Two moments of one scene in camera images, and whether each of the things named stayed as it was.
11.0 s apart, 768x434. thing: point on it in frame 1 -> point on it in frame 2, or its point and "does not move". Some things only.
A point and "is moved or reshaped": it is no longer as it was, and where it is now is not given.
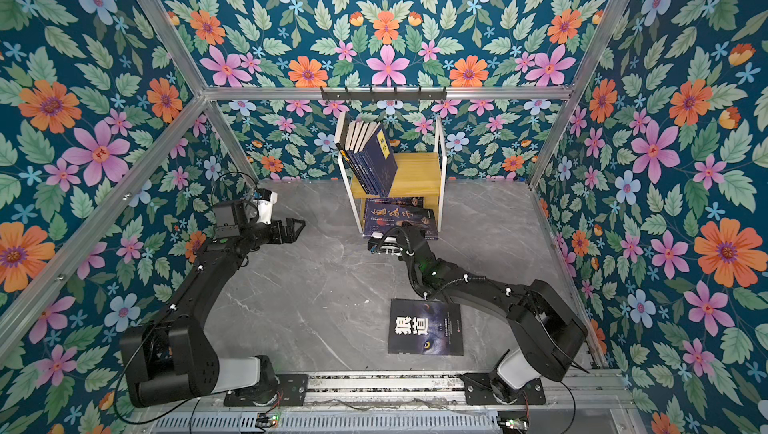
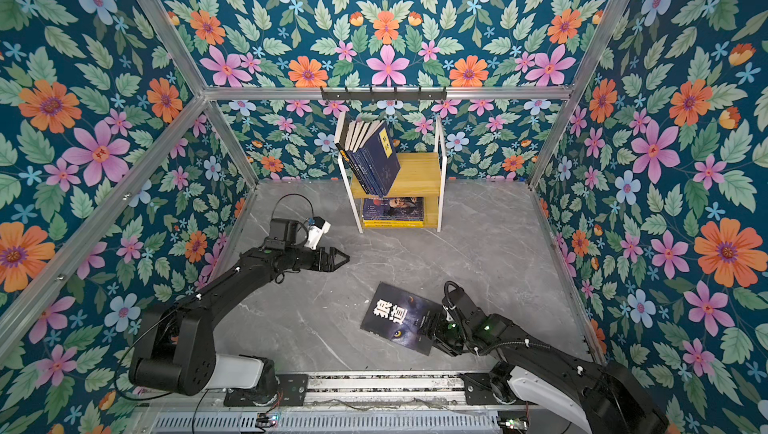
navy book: x=380 y=158 does not move
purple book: x=379 y=219 is moved or reshaped
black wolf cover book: x=423 y=326 is moved or reshaped
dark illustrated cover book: x=403 y=202 -> x=393 y=217
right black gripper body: x=403 y=234 -> x=448 y=336
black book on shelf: x=344 y=144 does not move
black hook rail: x=382 y=96 does not move
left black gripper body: x=277 y=238 -> x=311 y=259
